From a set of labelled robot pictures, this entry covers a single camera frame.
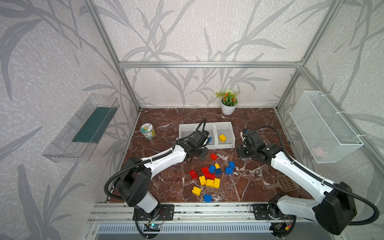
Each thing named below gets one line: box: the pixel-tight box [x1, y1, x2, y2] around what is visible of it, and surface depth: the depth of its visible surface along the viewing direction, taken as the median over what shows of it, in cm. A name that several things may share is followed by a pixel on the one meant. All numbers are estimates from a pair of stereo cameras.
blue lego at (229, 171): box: [225, 167, 234, 175], surface depth 88 cm
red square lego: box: [209, 153, 219, 161], surface depth 96 cm
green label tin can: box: [140, 123, 156, 141], surface depth 101 cm
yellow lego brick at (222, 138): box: [219, 134, 227, 143], surface depth 101 cm
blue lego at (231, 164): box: [228, 161, 236, 169], surface depth 92 cm
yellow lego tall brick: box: [199, 175, 207, 186], surface depth 84 cm
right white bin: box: [214, 121, 236, 149], surface depth 99 cm
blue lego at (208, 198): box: [203, 194, 213, 203], surface depth 80 cm
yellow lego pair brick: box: [205, 178, 221, 189], surface depth 83 cm
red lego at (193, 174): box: [189, 169, 198, 180], surface depth 86 cm
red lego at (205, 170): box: [202, 167, 216, 180], surface depth 86 cm
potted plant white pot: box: [215, 89, 241, 116], surface depth 110 cm
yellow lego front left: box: [191, 186, 202, 196], surface depth 80 cm
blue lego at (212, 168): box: [209, 164, 216, 174], surface depth 89 cm
